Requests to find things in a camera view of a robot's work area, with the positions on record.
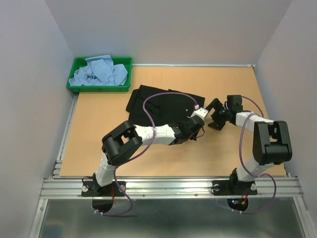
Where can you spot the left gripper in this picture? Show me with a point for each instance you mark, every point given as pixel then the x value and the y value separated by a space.
pixel 193 137

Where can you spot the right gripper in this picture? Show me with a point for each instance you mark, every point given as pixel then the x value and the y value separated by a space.
pixel 217 124

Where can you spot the black long sleeve shirt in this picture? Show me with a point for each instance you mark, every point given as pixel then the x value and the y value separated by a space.
pixel 163 109

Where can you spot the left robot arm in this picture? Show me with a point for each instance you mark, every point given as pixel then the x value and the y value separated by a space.
pixel 121 143

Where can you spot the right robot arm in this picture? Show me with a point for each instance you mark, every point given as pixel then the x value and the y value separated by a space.
pixel 271 145

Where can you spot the light blue shirt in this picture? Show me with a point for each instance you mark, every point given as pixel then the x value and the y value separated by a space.
pixel 100 71

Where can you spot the green plastic bin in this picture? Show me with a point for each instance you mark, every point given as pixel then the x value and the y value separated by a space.
pixel 80 62

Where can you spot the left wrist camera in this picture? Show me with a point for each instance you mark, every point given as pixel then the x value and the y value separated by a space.
pixel 200 112

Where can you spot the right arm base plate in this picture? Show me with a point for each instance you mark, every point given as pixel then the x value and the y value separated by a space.
pixel 227 188

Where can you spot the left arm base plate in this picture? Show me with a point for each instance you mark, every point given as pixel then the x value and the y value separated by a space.
pixel 92 189

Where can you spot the aluminium mounting rail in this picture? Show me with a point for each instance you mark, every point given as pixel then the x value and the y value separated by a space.
pixel 163 187

